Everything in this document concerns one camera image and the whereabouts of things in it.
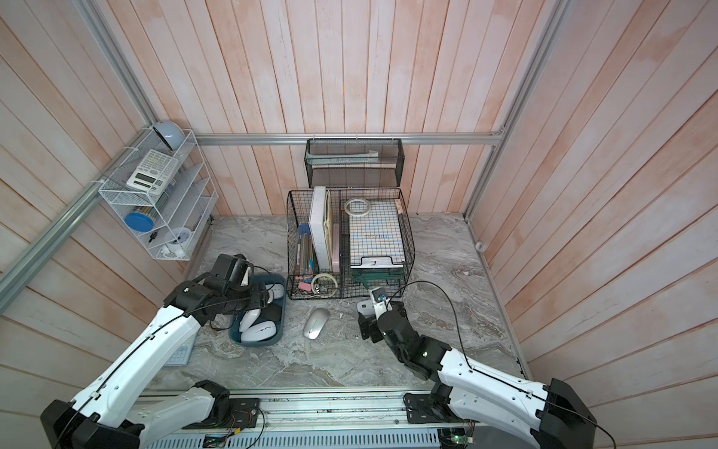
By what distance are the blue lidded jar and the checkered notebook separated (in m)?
0.60

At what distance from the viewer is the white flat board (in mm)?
856

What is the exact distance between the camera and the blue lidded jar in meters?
0.78
